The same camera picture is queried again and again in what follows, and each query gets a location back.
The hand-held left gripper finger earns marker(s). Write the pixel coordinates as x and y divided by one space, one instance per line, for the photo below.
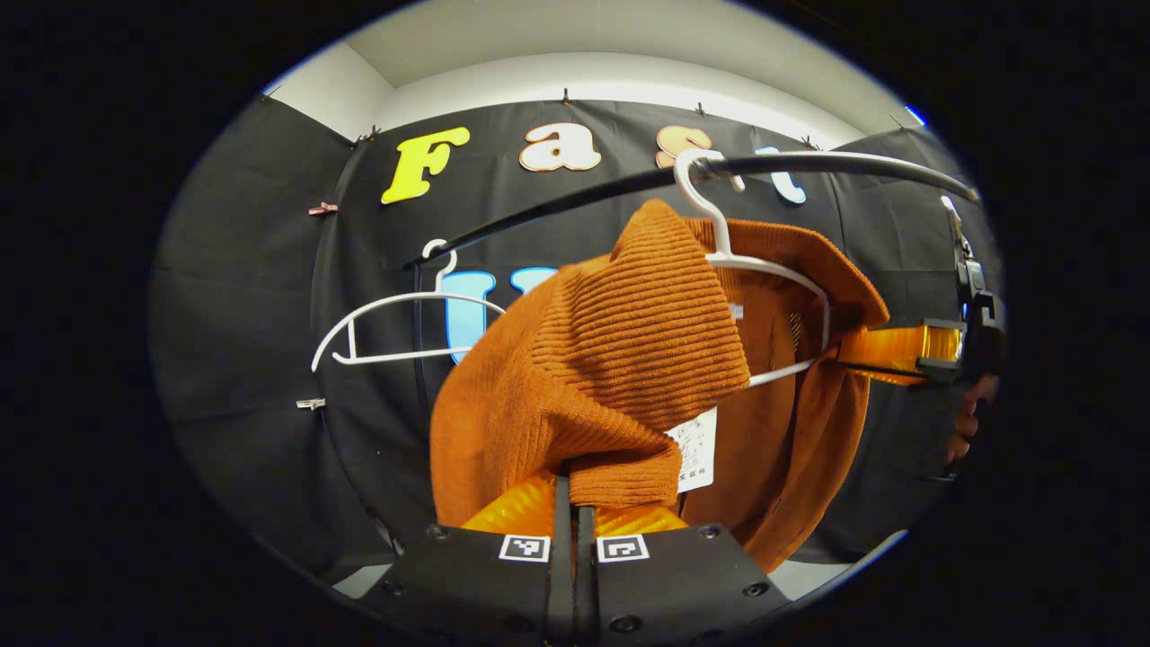
584 575
561 575

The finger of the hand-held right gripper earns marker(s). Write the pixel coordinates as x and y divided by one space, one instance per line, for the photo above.
898 350

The white clothes hanger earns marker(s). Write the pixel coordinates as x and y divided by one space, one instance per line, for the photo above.
395 298
719 234

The silver cloth clip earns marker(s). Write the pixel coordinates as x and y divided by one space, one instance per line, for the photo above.
311 403

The black backdrop cloth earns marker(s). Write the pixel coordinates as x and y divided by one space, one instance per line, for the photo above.
252 314

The pink cloth clip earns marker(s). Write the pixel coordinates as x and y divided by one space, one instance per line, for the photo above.
322 209

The black clothes rail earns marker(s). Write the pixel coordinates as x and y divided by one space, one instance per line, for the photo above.
853 162

